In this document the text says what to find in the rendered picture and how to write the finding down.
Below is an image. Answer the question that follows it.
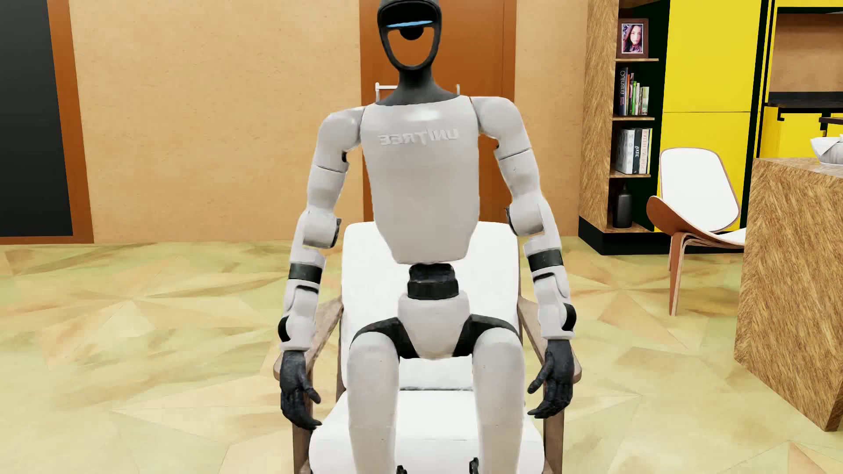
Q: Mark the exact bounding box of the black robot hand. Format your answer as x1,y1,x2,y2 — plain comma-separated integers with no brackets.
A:
526,338,576,420
278,349,323,431

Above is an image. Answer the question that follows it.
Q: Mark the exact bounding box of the white wooden shell chair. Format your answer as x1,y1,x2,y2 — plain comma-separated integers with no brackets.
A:
645,147,749,317

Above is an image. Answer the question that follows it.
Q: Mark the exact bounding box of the white left robot leg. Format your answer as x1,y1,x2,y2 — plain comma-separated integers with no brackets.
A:
470,326,528,474

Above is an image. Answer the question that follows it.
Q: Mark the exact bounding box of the white robot leg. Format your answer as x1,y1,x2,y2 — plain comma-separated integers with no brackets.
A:
470,326,528,474
346,329,403,474

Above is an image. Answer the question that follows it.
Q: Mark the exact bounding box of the white right robot leg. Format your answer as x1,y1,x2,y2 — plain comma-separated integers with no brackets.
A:
346,329,403,474

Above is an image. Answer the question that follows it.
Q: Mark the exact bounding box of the white cushioned wooden armchair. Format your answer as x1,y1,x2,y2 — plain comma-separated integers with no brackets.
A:
273,220,584,474

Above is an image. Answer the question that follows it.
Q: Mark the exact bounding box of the black and white robot pelvis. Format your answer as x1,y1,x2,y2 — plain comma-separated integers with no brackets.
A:
351,262,522,362

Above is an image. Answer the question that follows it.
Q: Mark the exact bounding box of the black vase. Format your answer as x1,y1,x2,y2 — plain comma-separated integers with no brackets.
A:
613,183,635,230

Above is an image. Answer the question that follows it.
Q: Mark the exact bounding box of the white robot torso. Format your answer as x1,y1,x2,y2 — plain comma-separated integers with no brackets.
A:
358,93,482,266

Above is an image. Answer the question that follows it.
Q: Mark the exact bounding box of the row of white books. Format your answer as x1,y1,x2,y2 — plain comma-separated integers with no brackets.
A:
614,127,653,176

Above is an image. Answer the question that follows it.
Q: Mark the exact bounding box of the wooden counter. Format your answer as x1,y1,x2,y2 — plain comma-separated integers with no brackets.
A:
732,156,843,433

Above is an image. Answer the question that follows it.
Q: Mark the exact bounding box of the wooden bookshelf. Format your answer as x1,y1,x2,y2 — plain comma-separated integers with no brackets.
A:
577,0,672,257

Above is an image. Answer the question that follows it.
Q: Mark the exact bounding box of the row of colourful books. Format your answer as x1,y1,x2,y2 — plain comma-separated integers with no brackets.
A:
617,67,652,118

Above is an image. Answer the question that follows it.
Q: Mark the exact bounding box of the black robot head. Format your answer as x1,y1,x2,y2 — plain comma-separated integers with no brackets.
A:
377,0,443,107

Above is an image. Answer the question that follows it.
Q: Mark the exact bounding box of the yellow cabinet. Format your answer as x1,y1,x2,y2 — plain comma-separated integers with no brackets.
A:
659,0,773,232

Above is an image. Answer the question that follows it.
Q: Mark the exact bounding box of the white humanoid robot body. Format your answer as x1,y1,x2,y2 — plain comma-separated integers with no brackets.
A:
358,0,519,225

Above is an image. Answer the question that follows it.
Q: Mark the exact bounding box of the framed portrait photo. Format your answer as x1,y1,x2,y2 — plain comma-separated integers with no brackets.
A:
616,18,650,61

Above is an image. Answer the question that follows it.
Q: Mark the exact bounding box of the white bowl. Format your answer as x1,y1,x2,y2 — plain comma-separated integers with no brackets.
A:
809,134,843,166

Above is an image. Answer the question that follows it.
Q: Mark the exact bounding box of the yellow open shelf unit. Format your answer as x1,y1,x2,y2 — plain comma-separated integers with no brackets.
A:
757,0,843,160

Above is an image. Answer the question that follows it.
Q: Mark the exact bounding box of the black wall panel brown frame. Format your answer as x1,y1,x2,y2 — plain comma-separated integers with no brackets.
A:
0,0,95,246

